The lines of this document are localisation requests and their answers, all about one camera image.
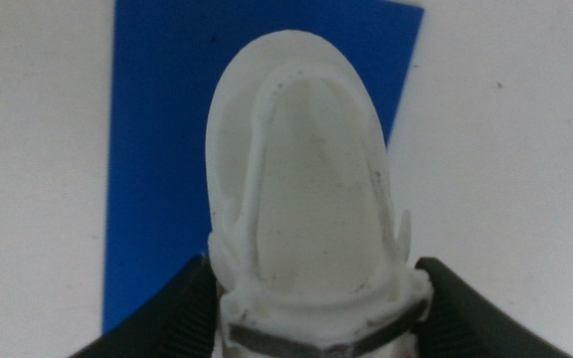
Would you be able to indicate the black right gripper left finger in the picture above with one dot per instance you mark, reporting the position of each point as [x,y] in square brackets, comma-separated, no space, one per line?
[172,318]

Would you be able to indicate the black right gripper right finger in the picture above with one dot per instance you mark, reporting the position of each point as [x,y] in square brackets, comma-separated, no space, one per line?
[460,318]

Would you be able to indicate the blue mat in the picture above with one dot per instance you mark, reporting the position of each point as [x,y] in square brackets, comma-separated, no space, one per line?
[162,149]

